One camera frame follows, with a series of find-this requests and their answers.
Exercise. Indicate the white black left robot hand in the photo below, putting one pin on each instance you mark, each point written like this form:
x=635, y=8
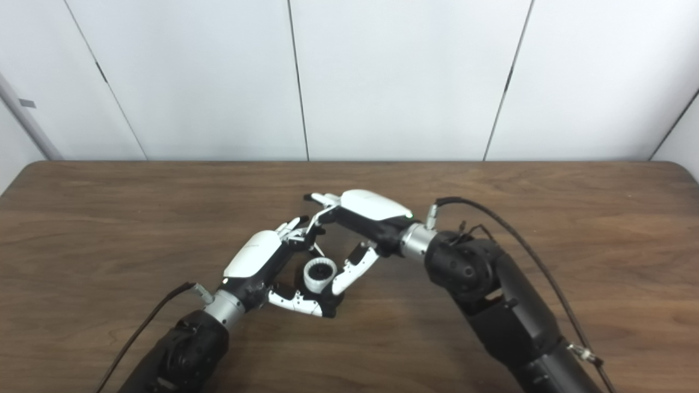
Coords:
x=254, y=254

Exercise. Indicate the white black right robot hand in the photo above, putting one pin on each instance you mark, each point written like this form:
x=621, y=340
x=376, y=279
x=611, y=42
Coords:
x=374, y=207

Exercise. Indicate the round black part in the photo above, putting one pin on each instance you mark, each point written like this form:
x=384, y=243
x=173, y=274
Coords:
x=327, y=297

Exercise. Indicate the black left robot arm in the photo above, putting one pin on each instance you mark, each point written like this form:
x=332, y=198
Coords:
x=185, y=349

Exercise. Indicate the small gray label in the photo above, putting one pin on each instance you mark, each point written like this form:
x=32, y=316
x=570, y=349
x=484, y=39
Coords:
x=27, y=103

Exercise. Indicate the gray corner post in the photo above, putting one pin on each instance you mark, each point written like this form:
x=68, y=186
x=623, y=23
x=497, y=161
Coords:
x=27, y=117

